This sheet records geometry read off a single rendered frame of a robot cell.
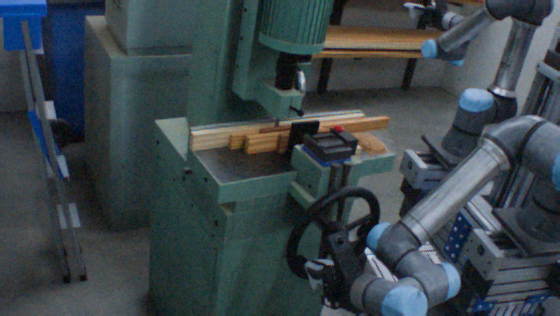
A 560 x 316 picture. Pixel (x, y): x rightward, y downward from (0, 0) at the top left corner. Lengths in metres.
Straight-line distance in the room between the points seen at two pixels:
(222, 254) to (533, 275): 0.96
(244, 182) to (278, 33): 0.38
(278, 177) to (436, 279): 0.53
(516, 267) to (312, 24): 0.93
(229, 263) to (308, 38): 0.65
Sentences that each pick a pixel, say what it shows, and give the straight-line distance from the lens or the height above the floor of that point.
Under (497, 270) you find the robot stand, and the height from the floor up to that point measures 0.72.
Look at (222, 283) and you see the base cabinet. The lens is 1.50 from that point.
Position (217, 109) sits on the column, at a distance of 1.59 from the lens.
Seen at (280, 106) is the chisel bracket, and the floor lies 1.04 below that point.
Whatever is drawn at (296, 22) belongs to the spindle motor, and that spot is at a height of 1.28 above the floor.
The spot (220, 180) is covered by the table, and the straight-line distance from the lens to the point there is 1.29.
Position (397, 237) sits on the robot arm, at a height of 0.97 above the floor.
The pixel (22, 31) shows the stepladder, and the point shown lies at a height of 1.07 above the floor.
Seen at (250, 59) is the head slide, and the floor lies 1.13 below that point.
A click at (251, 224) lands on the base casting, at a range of 1.40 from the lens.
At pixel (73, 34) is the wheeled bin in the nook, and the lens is 2.98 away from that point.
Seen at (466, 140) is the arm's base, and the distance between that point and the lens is 1.93.
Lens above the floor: 1.58
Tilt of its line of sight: 28 degrees down
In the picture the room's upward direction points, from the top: 10 degrees clockwise
